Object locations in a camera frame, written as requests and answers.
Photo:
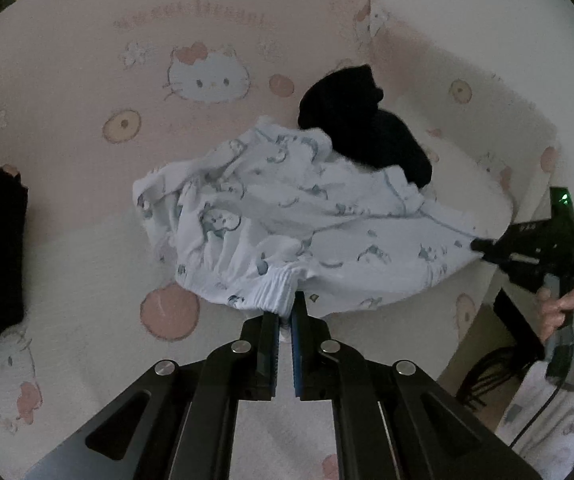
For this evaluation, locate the white printed blue-piped pajama garment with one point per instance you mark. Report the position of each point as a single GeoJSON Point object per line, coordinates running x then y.
{"type": "Point", "coordinates": [292, 220]}

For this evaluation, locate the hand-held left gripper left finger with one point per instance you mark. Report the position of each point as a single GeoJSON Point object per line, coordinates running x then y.
{"type": "Point", "coordinates": [267, 360]}

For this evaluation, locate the pink cat-print blanket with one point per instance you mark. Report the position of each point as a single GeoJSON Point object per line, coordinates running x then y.
{"type": "Point", "coordinates": [92, 260]}

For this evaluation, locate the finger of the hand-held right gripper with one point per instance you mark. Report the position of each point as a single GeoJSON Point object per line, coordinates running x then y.
{"type": "Point", "coordinates": [489, 249]}

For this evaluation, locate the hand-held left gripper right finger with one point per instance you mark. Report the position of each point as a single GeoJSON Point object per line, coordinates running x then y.
{"type": "Point", "coordinates": [297, 355]}

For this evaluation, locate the person's printed pajama clothing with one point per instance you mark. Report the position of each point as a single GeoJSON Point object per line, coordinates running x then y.
{"type": "Point", "coordinates": [542, 440]}

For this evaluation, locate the black metal frame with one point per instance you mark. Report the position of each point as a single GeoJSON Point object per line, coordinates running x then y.
{"type": "Point", "coordinates": [512, 330]}

